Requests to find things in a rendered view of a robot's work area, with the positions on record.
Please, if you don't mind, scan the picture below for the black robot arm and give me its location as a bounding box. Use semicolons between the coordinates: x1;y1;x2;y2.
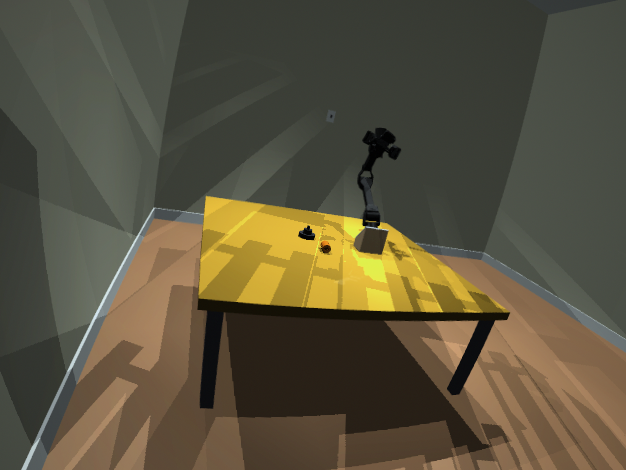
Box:
357;128;396;228

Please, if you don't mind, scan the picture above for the grey round pedestal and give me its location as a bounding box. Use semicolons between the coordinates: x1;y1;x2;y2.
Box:
299;225;315;240

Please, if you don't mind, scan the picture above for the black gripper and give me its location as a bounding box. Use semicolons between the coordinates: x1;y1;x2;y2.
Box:
362;130;401;160

